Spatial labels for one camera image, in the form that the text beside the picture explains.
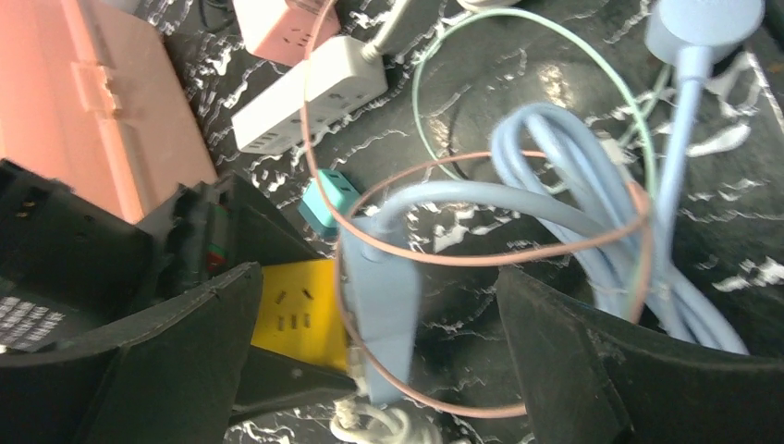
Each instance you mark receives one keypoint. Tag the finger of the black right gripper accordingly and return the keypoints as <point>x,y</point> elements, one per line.
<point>203,231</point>
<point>271,383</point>

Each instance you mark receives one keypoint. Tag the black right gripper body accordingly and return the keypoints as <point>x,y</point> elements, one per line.
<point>67,265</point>

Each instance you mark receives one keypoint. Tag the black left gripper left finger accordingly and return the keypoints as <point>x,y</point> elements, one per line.
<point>167,374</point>

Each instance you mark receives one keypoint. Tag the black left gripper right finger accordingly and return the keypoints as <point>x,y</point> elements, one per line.
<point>590,377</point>

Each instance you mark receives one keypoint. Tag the yellow cube socket adapter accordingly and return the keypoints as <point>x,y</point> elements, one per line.
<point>298,315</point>

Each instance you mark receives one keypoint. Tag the light blue socket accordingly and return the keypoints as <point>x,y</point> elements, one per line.
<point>384,293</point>

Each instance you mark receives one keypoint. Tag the pink translucent storage box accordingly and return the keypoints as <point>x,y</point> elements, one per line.
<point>89,97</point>

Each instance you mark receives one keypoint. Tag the pink power adapter plug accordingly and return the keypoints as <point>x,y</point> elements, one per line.
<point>276,30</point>

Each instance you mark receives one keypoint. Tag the small white usb socket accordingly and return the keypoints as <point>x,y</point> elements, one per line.
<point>335,81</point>

